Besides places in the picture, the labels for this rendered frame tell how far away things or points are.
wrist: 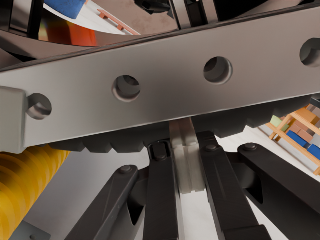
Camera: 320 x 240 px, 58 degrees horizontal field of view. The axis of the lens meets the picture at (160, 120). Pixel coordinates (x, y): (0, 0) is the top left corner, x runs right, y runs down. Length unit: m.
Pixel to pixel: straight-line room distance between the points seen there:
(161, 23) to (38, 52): 9.70
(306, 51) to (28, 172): 0.22
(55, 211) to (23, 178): 0.82
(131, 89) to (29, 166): 0.12
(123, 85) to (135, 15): 9.78
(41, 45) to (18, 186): 0.11
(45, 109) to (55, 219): 0.88
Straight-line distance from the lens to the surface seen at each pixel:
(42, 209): 1.05
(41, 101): 0.18
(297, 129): 10.33
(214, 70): 0.18
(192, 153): 0.15
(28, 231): 0.66
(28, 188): 0.25
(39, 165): 0.28
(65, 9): 4.56
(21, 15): 0.26
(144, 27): 9.94
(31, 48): 0.24
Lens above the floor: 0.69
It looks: 16 degrees down
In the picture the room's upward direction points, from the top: 35 degrees clockwise
